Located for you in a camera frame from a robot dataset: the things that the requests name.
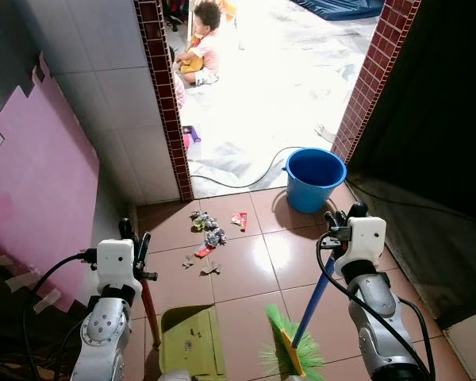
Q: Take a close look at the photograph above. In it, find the yellow-green dustpan with red handle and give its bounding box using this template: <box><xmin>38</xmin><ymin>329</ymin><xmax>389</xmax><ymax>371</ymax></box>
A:
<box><xmin>138</xmin><ymin>274</ymin><xmax>228</xmax><ymax>380</ymax></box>

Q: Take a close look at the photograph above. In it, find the green broom with blue handle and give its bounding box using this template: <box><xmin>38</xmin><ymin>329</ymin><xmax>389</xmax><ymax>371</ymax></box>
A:
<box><xmin>258</xmin><ymin>252</ymin><xmax>339</xmax><ymax>380</ymax></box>

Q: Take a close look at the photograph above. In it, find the blue plastic bucket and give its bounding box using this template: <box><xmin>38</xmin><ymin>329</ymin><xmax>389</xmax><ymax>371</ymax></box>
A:
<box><xmin>284</xmin><ymin>148</ymin><xmax>348</xmax><ymax>214</ymax></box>

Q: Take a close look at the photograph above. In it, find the crumpled foil wrapper with yellow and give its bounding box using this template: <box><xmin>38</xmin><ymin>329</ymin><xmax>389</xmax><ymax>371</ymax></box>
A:
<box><xmin>190</xmin><ymin>211</ymin><xmax>218</xmax><ymax>233</ymax></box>

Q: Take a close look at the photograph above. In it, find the crumpled silver foil wrapper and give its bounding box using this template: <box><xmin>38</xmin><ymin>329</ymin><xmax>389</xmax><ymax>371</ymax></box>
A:
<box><xmin>204</xmin><ymin>229</ymin><xmax>228</xmax><ymax>248</ymax></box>

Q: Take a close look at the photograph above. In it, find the red snack wrapper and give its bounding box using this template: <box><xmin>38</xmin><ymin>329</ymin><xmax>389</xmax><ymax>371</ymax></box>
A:
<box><xmin>230</xmin><ymin>212</ymin><xmax>249</xmax><ymax>232</ymax></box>

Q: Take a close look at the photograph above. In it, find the beige tape strip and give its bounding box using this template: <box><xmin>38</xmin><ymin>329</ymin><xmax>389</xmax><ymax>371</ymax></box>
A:
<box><xmin>33</xmin><ymin>289</ymin><xmax>63</xmax><ymax>313</ymax></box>

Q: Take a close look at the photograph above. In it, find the pink foam board panel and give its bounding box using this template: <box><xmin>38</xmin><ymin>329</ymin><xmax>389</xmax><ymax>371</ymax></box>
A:
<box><xmin>0</xmin><ymin>52</ymin><xmax>101</xmax><ymax>291</ymax></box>

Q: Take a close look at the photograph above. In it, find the pink and purple toy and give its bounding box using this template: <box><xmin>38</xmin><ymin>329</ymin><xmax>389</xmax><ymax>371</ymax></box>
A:
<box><xmin>182</xmin><ymin>125</ymin><xmax>202</xmax><ymax>160</ymax></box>

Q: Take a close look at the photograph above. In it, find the child in striped shirt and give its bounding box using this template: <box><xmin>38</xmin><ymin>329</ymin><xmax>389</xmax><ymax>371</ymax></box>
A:
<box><xmin>169</xmin><ymin>48</ymin><xmax>188</xmax><ymax>112</ymax></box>

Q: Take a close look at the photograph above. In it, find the sitting child in pink shirt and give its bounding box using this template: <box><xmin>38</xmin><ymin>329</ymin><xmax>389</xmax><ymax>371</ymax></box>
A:
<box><xmin>177</xmin><ymin>0</ymin><xmax>222</xmax><ymax>87</ymax></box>

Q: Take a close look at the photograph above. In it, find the blue tarp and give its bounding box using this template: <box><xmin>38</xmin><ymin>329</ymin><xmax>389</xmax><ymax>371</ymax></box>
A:
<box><xmin>290</xmin><ymin>0</ymin><xmax>385</xmax><ymax>21</ymax></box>

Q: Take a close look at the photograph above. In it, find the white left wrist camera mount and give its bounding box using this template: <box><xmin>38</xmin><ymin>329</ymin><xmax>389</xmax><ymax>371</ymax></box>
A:
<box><xmin>95</xmin><ymin>238</ymin><xmax>143</xmax><ymax>293</ymax></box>

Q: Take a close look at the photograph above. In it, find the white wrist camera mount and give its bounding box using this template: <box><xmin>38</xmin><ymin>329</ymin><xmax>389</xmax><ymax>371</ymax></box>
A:
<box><xmin>333</xmin><ymin>216</ymin><xmax>388</xmax><ymax>279</ymax></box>
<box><xmin>95</xmin><ymin>238</ymin><xmax>143</xmax><ymax>293</ymax></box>

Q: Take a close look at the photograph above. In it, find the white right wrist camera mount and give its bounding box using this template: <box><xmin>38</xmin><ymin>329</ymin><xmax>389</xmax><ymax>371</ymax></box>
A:
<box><xmin>333</xmin><ymin>216</ymin><xmax>388</xmax><ymax>279</ymax></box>

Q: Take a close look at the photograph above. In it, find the black floor cable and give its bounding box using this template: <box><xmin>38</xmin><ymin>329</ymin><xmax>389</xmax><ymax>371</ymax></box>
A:
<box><xmin>192</xmin><ymin>145</ymin><xmax>304</xmax><ymax>191</ymax></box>

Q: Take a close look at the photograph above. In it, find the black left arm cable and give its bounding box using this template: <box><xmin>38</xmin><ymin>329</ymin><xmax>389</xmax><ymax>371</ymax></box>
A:
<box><xmin>23</xmin><ymin>250</ymin><xmax>98</xmax><ymax>381</ymax></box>

